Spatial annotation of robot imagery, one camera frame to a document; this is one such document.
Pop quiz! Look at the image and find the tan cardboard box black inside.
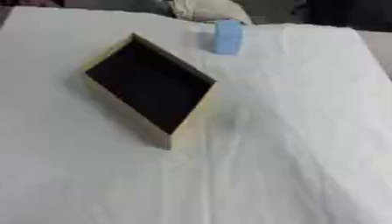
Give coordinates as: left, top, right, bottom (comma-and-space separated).
82, 32, 218, 151

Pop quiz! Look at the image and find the light blue rectangular block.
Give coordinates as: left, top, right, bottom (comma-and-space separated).
211, 18, 245, 56

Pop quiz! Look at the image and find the cream cloth bag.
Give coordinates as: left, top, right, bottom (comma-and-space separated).
170, 0, 255, 25

